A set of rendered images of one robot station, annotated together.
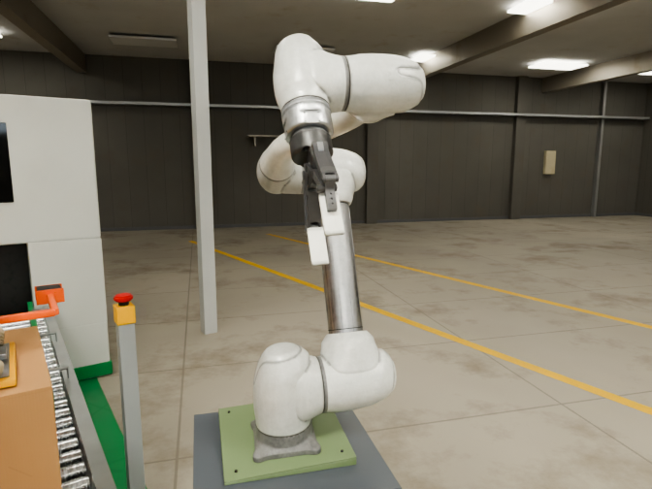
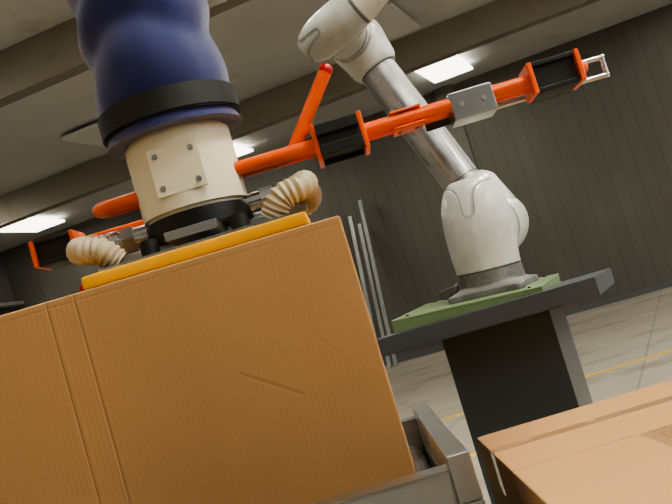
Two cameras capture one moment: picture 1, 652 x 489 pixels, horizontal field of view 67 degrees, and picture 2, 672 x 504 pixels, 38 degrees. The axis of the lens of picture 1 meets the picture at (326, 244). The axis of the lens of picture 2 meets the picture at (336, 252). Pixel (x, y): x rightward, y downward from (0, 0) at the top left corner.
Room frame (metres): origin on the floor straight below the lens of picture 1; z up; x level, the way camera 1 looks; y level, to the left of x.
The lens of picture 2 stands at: (0.28, 2.23, 0.80)
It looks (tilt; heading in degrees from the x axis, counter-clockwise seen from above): 4 degrees up; 303
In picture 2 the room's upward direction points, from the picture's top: 17 degrees counter-clockwise
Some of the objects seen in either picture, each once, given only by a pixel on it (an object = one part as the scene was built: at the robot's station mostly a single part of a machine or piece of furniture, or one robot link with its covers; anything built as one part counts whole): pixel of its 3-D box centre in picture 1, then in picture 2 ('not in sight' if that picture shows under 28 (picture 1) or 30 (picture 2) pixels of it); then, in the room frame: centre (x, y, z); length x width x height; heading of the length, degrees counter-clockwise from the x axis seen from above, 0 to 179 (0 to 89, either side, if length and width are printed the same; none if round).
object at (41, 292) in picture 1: (49, 294); (60, 250); (1.68, 0.98, 1.08); 0.09 x 0.08 x 0.05; 123
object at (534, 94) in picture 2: not in sight; (552, 76); (0.78, 0.72, 1.08); 0.08 x 0.07 x 0.05; 33
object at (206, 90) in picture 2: not in sight; (170, 117); (1.29, 1.04, 1.20); 0.23 x 0.23 x 0.04
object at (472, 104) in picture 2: not in sight; (470, 105); (0.90, 0.79, 1.08); 0.07 x 0.07 x 0.04; 33
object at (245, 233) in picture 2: not in sight; (197, 243); (1.24, 1.12, 0.98); 0.34 x 0.10 x 0.05; 33
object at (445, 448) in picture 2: not in sight; (439, 443); (1.08, 0.89, 0.58); 0.70 x 0.03 x 0.06; 123
